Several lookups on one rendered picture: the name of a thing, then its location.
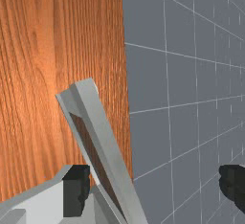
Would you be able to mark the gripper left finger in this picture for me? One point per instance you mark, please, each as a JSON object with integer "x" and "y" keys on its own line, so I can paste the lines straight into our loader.
{"x": 51, "y": 199}

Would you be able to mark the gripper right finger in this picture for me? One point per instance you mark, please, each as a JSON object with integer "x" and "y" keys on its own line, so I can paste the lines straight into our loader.
{"x": 234, "y": 183}

